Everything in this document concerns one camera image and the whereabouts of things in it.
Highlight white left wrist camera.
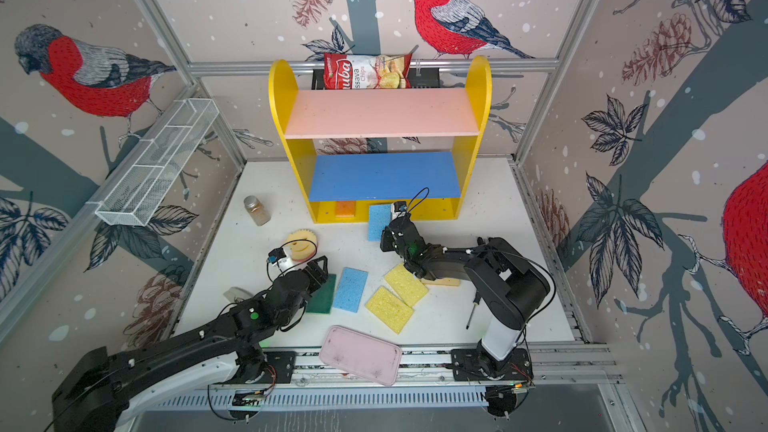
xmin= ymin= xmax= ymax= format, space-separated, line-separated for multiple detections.
xmin=267 ymin=247 xmax=295 ymax=271

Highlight red chips bag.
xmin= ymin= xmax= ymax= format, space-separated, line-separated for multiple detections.
xmin=323 ymin=53 xmax=412 ymax=90

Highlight pink plastic tray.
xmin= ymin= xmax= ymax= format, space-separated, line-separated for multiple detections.
xmin=319 ymin=326 xmax=402 ymax=387

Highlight beige orange-backed sponge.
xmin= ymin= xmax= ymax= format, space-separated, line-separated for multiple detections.
xmin=421 ymin=278 xmax=461 ymax=287

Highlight yellow smiley round sponge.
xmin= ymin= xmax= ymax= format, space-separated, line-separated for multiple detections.
xmin=284 ymin=229 xmax=318 ymax=263

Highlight yellow shelf pink blue boards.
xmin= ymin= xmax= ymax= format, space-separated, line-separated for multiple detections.
xmin=268 ymin=57 xmax=492 ymax=224

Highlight black yellow screwdriver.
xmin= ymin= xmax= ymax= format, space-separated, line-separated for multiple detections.
xmin=465 ymin=291 xmax=481 ymax=330

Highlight orange rectangular sponge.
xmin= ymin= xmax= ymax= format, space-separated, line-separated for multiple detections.
xmin=335 ymin=201 xmax=356 ymax=218

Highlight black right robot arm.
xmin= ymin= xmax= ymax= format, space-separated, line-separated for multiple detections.
xmin=380 ymin=212 xmax=555 ymax=383

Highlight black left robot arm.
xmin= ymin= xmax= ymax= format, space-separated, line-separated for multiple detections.
xmin=48 ymin=256 xmax=329 ymax=431

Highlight blue cellulose sponge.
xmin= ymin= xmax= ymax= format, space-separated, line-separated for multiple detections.
xmin=332 ymin=268 xmax=368 ymax=313
xmin=367 ymin=204 xmax=392 ymax=242

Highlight black box behind shelf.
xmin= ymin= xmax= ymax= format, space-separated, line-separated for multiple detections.
xmin=311 ymin=68 xmax=441 ymax=90

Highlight yellow sponge lower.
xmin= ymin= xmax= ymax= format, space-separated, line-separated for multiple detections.
xmin=365 ymin=287 xmax=414 ymax=334

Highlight yellow sponge upper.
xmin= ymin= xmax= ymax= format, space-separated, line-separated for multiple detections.
xmin=384 ymin=264 xmax=428 ymax=308

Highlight dark green scouring sponge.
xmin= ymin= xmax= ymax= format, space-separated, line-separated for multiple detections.
xmin=306 ymin=274 xmax=337 ymax=314

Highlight glass spice jar silver lid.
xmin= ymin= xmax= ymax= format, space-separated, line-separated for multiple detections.
xmin=244 ymin=195 xmax=271 ymax=226

